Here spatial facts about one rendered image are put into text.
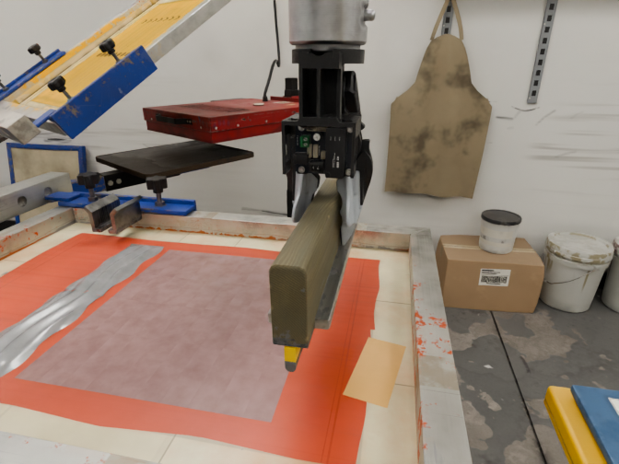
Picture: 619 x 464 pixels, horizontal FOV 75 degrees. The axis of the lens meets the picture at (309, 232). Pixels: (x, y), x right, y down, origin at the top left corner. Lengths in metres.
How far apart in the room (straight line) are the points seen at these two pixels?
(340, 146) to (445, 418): 0.26
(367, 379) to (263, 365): 0.12
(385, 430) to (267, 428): 0.11
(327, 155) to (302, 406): 0.26
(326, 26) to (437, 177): 2.13
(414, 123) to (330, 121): 2.03
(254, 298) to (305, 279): 0.32
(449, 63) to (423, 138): 0.40
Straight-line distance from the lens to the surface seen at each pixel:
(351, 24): 0.40
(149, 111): 1.79
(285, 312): 0.32
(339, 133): 0.39
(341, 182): 0.46
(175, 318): 0.60
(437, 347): 0.49
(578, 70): 2.61
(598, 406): 0.52
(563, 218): 2.78
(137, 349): 0.56
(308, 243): 0.34
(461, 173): 2.51
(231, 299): 0.62
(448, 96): 2.41
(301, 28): 0.41
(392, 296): 0.63
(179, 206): 0.89
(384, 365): 0.51
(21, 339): 0.64
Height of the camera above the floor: 1.28
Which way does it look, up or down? 23 degrees down
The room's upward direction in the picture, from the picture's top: straight up
